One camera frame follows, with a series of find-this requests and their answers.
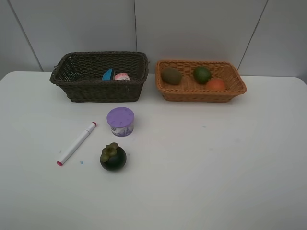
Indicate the purple lid air freshener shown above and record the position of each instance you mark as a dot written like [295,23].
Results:
[121,121]

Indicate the brown kiwi fruit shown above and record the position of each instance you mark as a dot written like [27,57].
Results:
[171,76]

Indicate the pink bottle white cap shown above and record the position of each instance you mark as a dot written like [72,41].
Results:
[122,77]

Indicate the dark purple mangosteen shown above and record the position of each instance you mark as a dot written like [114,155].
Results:
[113,157]

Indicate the blue whiteboard eraser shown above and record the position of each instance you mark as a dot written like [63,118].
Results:
[108,75]

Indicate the green avocado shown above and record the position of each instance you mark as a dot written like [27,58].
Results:
[202,75]

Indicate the white marker red caps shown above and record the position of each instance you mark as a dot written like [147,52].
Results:
[76,144]

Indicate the orange round fruit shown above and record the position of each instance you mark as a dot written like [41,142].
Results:
[216,84]

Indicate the orange wicker basket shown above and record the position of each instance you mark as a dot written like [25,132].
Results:
[190,91]

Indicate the dark brown wicker basket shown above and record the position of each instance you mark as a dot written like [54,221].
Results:
[79,75]

